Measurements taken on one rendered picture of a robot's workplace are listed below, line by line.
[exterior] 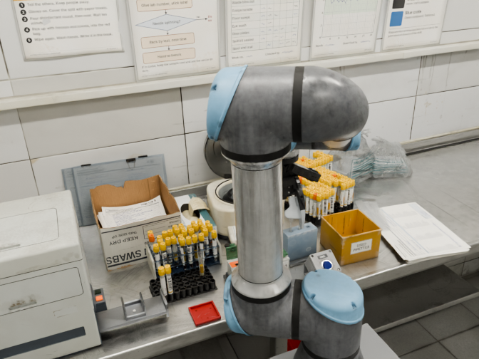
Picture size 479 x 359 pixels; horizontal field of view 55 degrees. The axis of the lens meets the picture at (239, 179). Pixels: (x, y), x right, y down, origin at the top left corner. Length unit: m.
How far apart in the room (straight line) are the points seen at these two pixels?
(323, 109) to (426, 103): 1.58
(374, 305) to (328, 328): 1.34
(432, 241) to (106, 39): 1.19
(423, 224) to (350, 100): 1.00
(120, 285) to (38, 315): 0.32
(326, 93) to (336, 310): 0.40
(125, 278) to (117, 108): 0.57
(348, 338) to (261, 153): 0.41
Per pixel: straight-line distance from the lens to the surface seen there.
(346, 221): 1.51
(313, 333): 0.92
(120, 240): 1.41
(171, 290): 1.28
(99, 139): 1.63
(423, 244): 1.54
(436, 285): 2.43
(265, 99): 0.67
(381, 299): 2.28
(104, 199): 1.64
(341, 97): 0.69
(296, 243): 1.38
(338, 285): 0.92
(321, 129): 0.68
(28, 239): 1.10
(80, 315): 1.16
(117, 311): 1.24
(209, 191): 1.57
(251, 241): 0.81
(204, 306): 1.27
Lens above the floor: 1.71
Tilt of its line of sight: 26 degrees down
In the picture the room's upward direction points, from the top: 2 degrees counter-clockwise
